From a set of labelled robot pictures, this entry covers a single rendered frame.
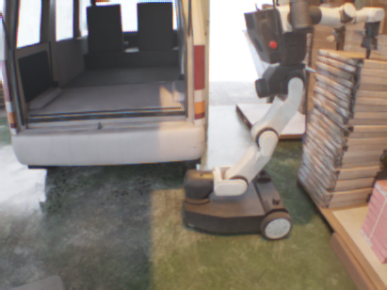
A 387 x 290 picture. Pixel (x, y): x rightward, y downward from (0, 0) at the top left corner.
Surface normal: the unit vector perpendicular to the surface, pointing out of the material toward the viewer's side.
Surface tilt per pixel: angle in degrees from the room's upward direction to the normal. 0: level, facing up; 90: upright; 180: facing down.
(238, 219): 90
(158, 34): 93
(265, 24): 89
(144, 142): 86
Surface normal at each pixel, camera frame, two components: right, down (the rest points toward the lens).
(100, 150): 0.09, 0.40
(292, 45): 0.15, 0.58
